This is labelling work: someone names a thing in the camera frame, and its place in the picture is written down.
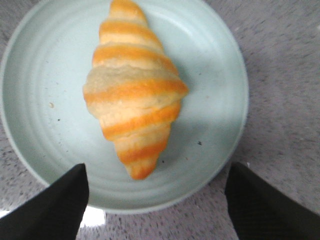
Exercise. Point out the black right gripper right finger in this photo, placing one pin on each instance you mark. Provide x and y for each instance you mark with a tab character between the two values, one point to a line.
259	211

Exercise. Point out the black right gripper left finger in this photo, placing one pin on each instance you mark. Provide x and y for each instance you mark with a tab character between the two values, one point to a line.
54	214

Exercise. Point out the striped orange croissant bread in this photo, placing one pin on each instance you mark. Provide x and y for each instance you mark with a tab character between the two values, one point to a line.
133	88

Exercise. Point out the light green round plate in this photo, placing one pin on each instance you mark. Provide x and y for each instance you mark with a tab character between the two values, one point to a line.
45	117

